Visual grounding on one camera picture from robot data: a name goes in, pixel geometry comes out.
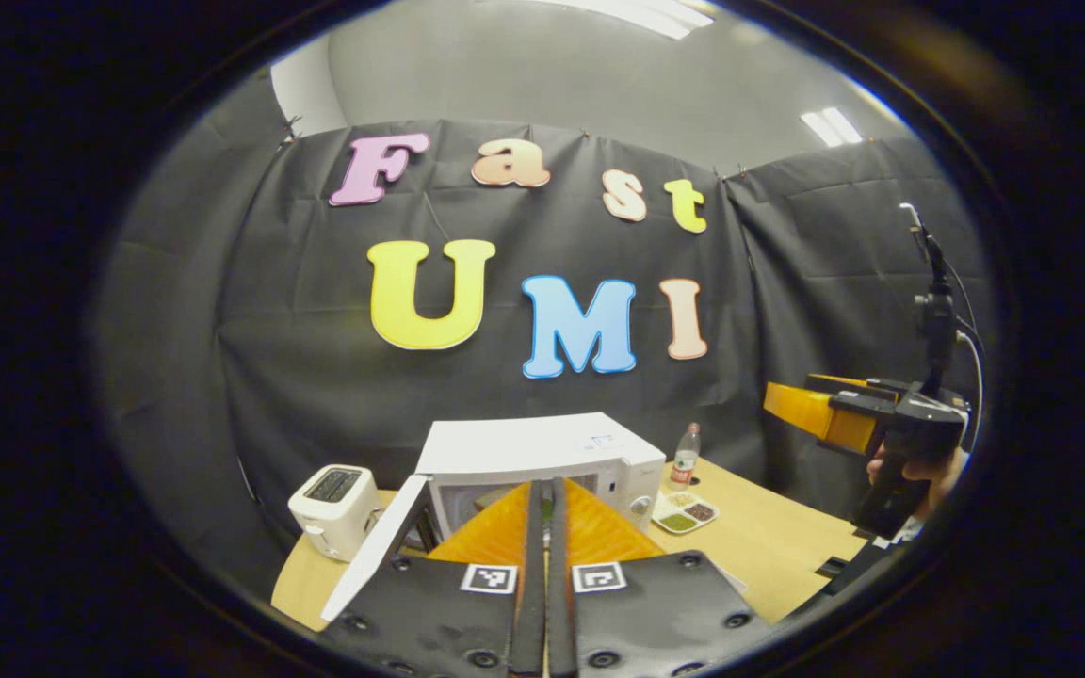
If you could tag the white toaster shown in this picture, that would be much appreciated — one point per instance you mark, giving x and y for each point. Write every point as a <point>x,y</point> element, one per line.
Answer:
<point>335,513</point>

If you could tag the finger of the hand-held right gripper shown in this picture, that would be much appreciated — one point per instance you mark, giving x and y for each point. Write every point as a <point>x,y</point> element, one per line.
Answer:
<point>844,384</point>
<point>816,414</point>

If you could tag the ceiling light panel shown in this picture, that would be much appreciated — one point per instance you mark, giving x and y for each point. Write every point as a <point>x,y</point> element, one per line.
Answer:
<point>832,126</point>
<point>637,14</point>

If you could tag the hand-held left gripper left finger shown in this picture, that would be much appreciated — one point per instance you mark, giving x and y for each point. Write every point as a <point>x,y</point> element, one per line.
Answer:
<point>429,612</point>

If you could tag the clear water bottle red label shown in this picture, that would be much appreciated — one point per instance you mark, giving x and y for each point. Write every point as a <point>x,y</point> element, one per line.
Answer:
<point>686,461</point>

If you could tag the white microwave oven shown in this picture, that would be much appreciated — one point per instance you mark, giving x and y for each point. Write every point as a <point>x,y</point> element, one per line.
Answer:
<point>542,443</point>

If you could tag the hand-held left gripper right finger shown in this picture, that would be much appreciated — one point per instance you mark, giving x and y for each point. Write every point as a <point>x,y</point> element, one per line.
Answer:
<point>665,612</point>

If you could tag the white divided bean dish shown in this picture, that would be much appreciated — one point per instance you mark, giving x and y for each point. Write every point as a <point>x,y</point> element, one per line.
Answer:
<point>684,513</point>

